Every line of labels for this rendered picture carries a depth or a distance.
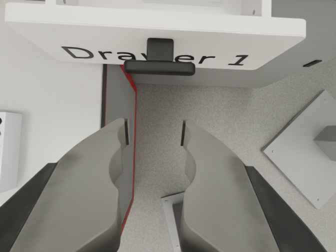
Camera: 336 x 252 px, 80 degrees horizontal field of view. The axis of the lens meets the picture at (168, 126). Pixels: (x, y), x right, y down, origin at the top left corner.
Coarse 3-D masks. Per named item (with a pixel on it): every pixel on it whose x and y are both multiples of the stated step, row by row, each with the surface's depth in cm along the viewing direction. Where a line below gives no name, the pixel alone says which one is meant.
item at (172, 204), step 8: (168, 200) 109; (176, 200) 109; (168, 208) 109; (176, 208) 103; (168, 216) 109; (176, 216) 94; (168, 224) 109; (176, 224) 86; (176, 232) 109; (176, 240) 109; (176, 248) 108
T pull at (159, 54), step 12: (156, 48) 21; (168, 48) 21; (132, 60) 20; (144, 60) 20; (156, 60) 21; (168, 60) 21; (132, 72) 21; (144, 72) 21; (156, 72) 21; (168, 72) 21; (180, 72) 21; (192, 72) 21
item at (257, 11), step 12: (48, 0) 22; (60, 0) 23; (72, 0) 26; (84, 0) 28; (96, 0) 28; (108, 0) 28; (120, 0) 28; (132, 0) 28; (228, 0) 29; (240, 0) 29; (252, 0) 25; (264, 0) 23; (204, 12) 29; (216, 12) 29; (228, 12) 29; (240, 12) 29; (252, 12) 25; (264, 12) 23
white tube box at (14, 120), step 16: (0, 112) 31; (0, 128) 31; (16, 128) 33; (0, 144) 31; (16, 144) 33; (0, 160) 30; (16, 160) 34; (0, 176) 30; (16, 176) 34; (0, 192) 31
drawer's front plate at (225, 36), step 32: (32, 32) 20; (64, 32) 20; (96, 32) 20; (128, 32) 20; (160, 32) 20; (192, 32) 20; (224, 32) 19; (256, 32) 19; (288, 32) 20; (224, 64) 28; (256, 64) 28
